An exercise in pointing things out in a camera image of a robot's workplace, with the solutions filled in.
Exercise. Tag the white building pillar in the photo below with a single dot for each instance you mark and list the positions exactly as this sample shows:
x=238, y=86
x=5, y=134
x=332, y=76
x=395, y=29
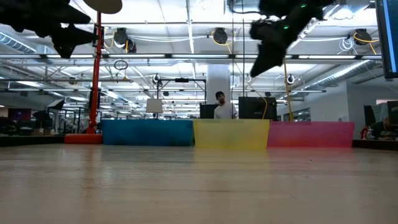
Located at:
x=217, y=77

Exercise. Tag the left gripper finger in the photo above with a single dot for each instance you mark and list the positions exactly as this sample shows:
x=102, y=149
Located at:
x=63, y=46
x=81, y=35

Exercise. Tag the computer monitor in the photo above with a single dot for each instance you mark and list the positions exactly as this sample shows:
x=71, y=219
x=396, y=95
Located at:
x=385, y=37

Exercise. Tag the black background monitor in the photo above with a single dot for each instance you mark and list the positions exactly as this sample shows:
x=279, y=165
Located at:
x=257, y=108
x=206, y=111

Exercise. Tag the red desk lamp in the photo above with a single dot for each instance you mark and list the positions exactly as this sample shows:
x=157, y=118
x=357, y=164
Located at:
x=94, y=93

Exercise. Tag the black studio light hood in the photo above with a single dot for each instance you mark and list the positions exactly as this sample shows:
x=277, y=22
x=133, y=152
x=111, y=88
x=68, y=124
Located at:
x=56, y=103

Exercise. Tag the person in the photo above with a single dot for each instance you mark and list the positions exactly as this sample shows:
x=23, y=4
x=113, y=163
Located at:
x=224, y=109
x=379, y=127

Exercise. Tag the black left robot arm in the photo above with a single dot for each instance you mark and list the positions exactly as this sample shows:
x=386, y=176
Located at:
x=18, y=12

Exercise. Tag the yellow plastic bin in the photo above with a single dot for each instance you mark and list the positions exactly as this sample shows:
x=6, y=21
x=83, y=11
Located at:
x=231, y=133

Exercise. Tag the blue plastic bin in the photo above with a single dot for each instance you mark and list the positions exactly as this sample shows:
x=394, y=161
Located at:
x=146, y=132

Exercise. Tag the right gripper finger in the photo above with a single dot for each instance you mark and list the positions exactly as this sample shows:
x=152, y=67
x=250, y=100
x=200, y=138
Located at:
x=280, y=53
x=264, y=60

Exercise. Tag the black metal stand frame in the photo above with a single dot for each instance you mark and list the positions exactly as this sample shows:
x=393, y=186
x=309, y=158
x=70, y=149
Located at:
x=182, y=80

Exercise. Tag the white square panel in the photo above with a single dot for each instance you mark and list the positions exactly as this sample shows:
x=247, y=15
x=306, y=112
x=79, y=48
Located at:
x=154, y=105

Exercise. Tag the pink red plastic bin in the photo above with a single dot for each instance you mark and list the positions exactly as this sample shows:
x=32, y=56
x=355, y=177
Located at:
x=311, y=133

